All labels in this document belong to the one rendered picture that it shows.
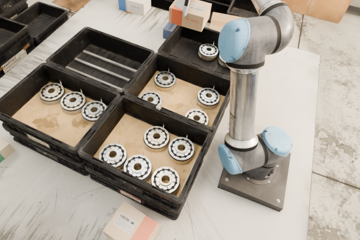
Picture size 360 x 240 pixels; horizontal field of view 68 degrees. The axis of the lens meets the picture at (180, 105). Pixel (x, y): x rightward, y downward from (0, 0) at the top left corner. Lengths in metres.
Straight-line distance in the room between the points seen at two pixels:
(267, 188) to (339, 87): 1.93
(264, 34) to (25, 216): 1.04
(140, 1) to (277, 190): 1.40
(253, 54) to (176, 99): 0.54
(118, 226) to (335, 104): 2.22
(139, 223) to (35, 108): 0.65
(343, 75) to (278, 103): 1.67
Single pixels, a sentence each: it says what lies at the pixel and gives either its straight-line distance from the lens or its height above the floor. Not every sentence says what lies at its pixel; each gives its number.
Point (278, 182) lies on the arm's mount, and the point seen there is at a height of 0.74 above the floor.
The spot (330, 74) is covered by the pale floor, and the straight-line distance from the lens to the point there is 3.05.
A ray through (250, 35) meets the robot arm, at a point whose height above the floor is 1.34.
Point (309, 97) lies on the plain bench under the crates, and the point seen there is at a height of 0.70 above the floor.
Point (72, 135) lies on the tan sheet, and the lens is 1.16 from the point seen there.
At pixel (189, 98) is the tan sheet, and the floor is 0.83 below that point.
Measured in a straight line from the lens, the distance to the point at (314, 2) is 3.76.
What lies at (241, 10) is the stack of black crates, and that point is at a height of 0.49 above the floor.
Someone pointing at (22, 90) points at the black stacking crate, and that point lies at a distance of 1.29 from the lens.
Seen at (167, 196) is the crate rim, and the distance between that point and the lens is 0.90.
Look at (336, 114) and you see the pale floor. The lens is 2.70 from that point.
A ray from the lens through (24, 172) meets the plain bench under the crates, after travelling 1.30.
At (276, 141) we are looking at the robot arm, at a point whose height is 0.98.
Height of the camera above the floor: 1.78
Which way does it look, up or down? 52 degrees down
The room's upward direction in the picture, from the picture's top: 7 degrees clockwise
